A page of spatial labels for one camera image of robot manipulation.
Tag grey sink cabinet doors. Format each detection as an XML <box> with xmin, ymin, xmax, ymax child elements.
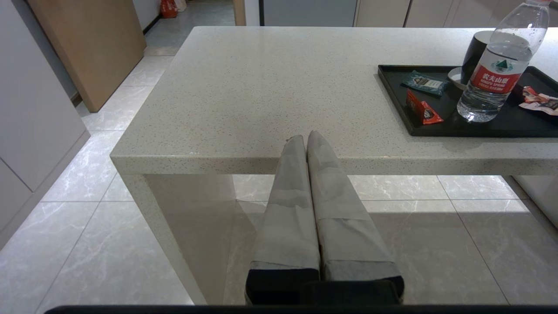
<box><xmin>355</xmin><ymin>0</ymin><xmax>411</xmax><ymax>28</ymax></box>

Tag red white bag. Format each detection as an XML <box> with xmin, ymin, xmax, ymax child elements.
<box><xmin>160</xmin><ymin>0</ymin><xmax>179</xmax><ymax>19</ymax></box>

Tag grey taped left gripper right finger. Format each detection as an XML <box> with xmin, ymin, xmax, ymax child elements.
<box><xmin>307</xmin><ymin>130</ymin><xmax>405</xmax><ymax>304</ymax></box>

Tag dark teal tea packet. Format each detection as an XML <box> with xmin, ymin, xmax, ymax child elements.
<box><xmin>401</xmin><ymin>70</ymin><xmax>450</xmax><ymax>96</ymax></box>

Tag black mug white inside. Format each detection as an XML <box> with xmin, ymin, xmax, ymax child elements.
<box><xmin>461</xmin><ymin>31</ymin><xmax>496</xmax><ymax>86</ymax></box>

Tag wooden door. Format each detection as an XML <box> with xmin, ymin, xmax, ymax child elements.
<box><xmin>28</xmin><ymin>0</ymin><xmax>147</xmax><ymax>113</ymax></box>

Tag black rectangular serving tray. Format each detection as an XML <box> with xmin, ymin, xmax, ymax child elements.
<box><xmin>378</xmin><ymin>65</ymin><xmax>558</xmax><ymax>138</ymax></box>

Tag pink white tea packet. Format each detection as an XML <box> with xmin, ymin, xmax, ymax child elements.
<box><xmin>519</xmin><ymin>93</ymin><xmax>558</xmax><ymax>116</ymax></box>

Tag grey counter base cabinet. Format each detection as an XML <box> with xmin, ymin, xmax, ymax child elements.
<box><xmin>405</xmin><ymin>0</ymin><xmax>526</xmax><ymax>28</ymax></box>

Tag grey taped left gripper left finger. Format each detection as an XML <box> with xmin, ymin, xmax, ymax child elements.
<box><xmin>245</xmin><ymin>135</ymin><xmax>321</xmax><ymax>304</ymax></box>

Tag white saucer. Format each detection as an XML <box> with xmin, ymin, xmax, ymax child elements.
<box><xmin>448</xmin><ymin>67</ymin><xmax>470</xmax><ymax>90</ymax></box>

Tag white side cabinet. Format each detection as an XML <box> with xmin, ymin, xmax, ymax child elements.
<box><xmin>0</xmin><ymin>0</ymin><xmax>91</xmax><ymax>250</ymax></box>

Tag red snack packet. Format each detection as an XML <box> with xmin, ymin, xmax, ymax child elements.
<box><xmin>522</xmin><ymin>86</ymin><xmax>551</xmax><ymax>104</ymax></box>
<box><xmin>406</xmin><ymin>89</ymin><xmax>444</xmax><ymax>125</ymax></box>

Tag clear water bottle red label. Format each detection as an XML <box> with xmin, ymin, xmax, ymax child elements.
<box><xmin>457</xmin><ymin>0</ymin><xmax>551</xmax><ymax>123</ymax></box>

